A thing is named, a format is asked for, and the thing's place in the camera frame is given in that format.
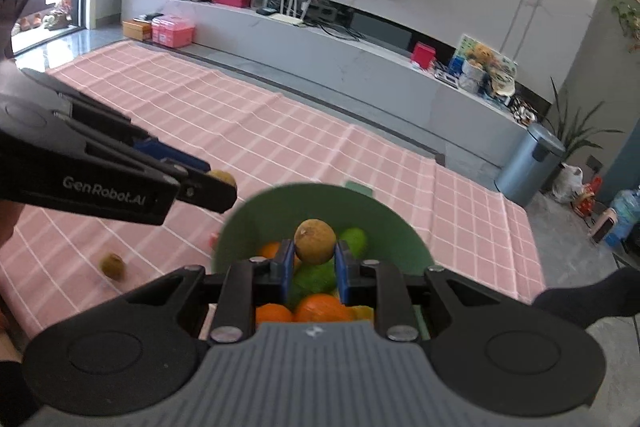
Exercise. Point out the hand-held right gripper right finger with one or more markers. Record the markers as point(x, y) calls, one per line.
point(340, 269)

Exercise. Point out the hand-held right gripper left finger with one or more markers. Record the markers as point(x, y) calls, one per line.
point(286, 269)

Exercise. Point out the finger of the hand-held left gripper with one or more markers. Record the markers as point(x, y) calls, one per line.
point(207, 192)
point(167, 153)

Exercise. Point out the small brown longan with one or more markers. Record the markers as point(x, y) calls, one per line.
point(112, 266)
point(224, 177)
point(315, 242)

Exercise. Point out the orange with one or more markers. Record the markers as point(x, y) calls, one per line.
point(322, 307)
point(272, 313)
point(270, 250)

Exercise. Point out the green cucumber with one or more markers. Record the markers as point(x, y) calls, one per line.
point(315, 279)

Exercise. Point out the small red fruit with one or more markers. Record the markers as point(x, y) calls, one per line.
point(214, 241)

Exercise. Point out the green colander bowl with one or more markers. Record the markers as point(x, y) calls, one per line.
point(390, 232)

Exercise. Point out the pink checked tablecloth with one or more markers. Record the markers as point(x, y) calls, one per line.
point(300, 147)

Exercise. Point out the pink plastic storage box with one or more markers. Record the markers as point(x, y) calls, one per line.
point(172, 32)

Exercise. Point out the cardboard box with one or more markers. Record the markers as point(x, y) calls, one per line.
point(136, 29)

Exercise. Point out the small white device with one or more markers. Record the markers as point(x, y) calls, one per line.
point(260, 1)

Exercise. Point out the white router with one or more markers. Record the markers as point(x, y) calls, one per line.
point(292, 18)

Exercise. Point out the grey television cabinet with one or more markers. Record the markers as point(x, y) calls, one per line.
point(350, 67)

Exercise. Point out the grey pedal trash can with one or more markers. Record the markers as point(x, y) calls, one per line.
point(530, 167)

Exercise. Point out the red box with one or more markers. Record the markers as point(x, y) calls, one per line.
point(423, 56)

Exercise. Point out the white plastic bag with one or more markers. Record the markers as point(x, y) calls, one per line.
point(567, 184)

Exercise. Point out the brown teddy bear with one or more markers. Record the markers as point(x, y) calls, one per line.
point(481, 62)

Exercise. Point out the person's foot in black sock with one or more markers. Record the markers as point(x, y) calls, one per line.
point(590, 294)

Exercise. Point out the red gift package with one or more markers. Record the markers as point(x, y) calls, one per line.
point(589, 199)

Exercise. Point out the printed picture board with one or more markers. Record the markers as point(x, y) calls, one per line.
point(505, 67)

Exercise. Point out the small white heater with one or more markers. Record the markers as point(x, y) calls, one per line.
point(605, 227)

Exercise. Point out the snake plant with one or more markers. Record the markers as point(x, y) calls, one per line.
point(575, 127)

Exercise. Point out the blue water jug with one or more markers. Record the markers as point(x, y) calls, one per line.
point(627, 217)

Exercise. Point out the leafy green potted plant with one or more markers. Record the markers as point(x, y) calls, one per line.
point(627, 22)

